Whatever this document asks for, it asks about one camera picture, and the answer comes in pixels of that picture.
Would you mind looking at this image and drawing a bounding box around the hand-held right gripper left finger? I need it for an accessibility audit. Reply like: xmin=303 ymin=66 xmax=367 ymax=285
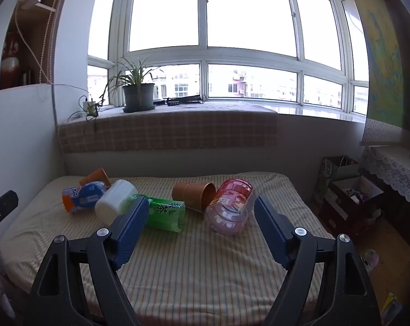
xmin=24 ymin=196 xmax=150 ymax=326

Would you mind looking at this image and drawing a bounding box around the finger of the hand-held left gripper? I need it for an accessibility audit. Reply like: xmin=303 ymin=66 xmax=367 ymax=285
xmin=0 ymin=190 xmax=19 ymax=242

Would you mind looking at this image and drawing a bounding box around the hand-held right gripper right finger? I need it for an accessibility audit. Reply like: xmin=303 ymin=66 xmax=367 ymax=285
xmin=254 ymin=195 xmax=382 ymax=326

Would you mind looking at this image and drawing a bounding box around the brown paper cup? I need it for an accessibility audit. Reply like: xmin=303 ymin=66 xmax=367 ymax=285
xmin=172 ymin=182 xmax=217 ymax=211

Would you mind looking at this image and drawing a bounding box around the white plastic cup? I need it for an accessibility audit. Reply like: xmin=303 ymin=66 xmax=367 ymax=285
xmin=95 ymin=179 xmax=138 ymax=225

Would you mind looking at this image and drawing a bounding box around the striped bed sheet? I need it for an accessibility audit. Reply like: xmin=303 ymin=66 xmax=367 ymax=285
xmin=1 ymin=173 xmax=324 ymax=317

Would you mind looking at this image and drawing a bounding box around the green paper bag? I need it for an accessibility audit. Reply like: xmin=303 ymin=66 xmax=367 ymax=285
xmin=314 ymin=155 xmax=360 ymax=204

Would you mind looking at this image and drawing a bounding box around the open cardboard box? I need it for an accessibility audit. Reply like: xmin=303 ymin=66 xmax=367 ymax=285
xmin=318 ymin=176 xmax=385 ymax=231

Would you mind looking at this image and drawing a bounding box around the checked windowsill cloth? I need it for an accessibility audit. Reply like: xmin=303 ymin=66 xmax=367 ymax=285
xmin=57 ymin=101 xmax=279 ymax=154

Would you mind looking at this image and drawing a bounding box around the small hanging plant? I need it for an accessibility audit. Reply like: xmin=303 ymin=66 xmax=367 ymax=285
xmin=67 ymin=85 xmax=107 ymax=133

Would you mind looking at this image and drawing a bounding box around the potted spider plant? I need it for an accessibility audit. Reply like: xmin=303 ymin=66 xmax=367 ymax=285
xmin=103 ymin=56 xmax=165 ymax=113

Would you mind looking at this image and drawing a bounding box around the white lace cloth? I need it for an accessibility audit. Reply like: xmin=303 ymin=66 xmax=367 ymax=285
xmin=360 ymin=145 xmax=410 ymax=209

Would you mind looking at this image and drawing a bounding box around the black device on windowsill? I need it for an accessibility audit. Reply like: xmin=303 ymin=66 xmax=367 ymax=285
xmin=153 ymin=95 xmax=207 ymax=106

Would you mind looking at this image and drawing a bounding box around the white charging cable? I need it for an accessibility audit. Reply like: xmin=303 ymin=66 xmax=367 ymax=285
xmin=14 ymin=0 xmax=90 ymax=102

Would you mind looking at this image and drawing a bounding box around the wall map poster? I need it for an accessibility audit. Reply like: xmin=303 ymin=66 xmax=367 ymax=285
xmin=342 ymin=0 xmax=410 ymax=143

